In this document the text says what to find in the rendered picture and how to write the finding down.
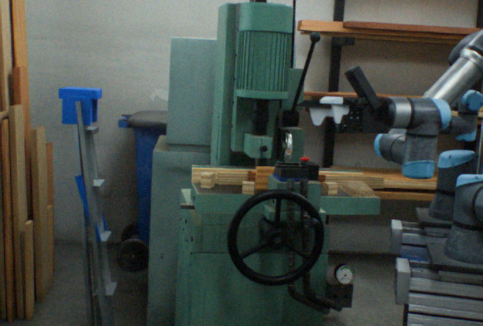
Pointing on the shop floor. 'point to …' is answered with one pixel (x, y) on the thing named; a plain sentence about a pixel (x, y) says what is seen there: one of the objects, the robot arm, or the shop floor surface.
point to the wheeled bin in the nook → (144, 169)
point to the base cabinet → (241, 289)
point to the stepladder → (90, 202)
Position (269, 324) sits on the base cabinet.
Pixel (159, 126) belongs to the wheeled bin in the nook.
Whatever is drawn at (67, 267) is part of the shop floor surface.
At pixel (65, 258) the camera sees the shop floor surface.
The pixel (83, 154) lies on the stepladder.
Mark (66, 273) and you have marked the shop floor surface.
